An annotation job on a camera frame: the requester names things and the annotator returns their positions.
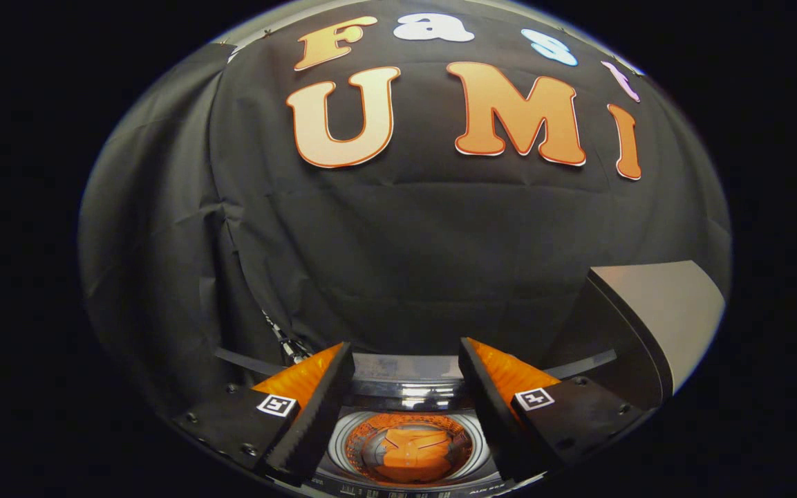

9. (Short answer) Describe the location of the dark transparent washing machine lid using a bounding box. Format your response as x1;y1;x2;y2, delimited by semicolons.
312;405;509;496

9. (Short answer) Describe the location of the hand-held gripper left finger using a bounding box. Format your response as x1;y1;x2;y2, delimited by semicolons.
173;342;357;488

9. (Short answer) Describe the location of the black cable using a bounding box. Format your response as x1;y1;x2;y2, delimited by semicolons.
261;310;310;366

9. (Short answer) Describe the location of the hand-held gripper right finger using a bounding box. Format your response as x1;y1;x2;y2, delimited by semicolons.
458;337;645;483

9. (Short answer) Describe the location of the grey washing machine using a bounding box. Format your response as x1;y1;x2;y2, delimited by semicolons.
215;346;619;498

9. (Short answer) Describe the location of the yellow polo shirt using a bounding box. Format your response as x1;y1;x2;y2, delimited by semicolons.
346;415;473;483

